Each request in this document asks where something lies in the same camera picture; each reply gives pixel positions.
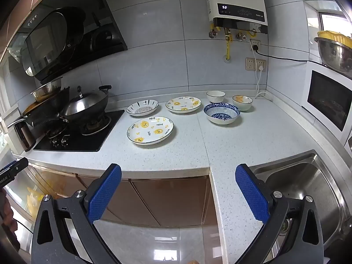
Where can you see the large black wok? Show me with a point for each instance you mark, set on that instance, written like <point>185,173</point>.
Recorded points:
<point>52,107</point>

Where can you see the white microwave oven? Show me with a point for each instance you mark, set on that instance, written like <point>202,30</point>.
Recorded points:
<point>330,99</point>

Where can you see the white wall outlet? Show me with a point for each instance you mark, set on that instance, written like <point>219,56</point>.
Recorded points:
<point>252,42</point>

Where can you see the blue and white floral bowl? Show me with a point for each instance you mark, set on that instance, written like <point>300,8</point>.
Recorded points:
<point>222,113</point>

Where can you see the window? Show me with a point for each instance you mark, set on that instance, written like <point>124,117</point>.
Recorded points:
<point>334,22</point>

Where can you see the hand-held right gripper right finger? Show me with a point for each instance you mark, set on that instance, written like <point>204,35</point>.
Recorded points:
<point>251,195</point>

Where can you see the black glass range hood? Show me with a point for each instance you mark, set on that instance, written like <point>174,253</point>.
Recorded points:
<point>55,33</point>

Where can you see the person's left hand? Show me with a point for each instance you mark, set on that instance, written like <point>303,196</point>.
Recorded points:
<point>7,217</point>

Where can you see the pale bowl with orange flowers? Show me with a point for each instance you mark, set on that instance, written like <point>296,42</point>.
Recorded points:
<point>242,103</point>

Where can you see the white plate with dark stripes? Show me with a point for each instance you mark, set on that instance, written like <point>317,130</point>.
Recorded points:
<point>142,108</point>

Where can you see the white bowl with dark rim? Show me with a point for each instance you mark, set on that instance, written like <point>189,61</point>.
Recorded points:
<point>216,96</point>

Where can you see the yellow plastic colander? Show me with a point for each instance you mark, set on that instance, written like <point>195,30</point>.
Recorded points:
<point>332,36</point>

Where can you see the beige wall outlet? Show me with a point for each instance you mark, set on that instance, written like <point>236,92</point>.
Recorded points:
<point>261,62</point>
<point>250,64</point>

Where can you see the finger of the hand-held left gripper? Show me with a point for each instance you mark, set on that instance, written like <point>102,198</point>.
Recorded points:
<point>19,165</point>

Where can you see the stainless steel basin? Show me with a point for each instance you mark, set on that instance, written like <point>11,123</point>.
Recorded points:
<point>332,53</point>

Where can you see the brown lower cabinets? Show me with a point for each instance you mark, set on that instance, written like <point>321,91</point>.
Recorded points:
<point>165,198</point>

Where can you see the metal pipe valve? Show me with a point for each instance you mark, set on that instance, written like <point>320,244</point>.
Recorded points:
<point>241,36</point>
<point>211,33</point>

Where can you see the stainless steel bowl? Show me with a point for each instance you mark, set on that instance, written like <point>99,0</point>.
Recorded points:
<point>46,89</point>

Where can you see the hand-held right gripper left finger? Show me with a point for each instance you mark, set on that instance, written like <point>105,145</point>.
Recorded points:
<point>106,192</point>

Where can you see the black glass gas stove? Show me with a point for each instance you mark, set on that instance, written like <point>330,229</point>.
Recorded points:
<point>90,140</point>

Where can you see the stainless steel sink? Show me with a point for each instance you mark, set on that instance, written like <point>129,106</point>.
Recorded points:
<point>302,176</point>

